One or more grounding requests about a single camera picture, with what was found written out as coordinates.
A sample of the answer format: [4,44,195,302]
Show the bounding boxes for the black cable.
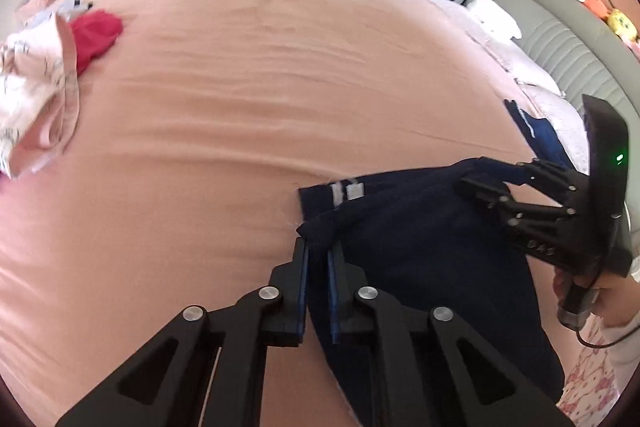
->
[574,200,640,350]

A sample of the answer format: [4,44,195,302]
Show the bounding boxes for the folded blue striped shorts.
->
[503,100,575,170]

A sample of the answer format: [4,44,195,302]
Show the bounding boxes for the pink floral pajama clothing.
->
[559,314,639,426]

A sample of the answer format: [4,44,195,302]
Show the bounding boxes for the pink floral garment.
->
[1,1,92,180]

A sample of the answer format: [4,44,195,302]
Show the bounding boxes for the grey padded headboard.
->
[476,0,640,122]

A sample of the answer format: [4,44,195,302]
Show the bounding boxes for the white pillow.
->
[466,0,522,40]

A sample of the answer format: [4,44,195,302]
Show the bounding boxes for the red garment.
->
[70,10,124,77]

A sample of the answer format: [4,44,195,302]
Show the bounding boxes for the pink bed sheet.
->
[1,0,536,426]

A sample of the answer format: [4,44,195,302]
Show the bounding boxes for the dark navy striped shorts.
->
[297,157,565,402]

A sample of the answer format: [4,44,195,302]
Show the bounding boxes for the person's right hand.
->
[552,268,640,327]

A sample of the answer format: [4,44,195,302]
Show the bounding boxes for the yellow plush toy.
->
[606,9,638,43]

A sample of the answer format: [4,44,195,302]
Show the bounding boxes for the orange plush toy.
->
[577,0,610,20]

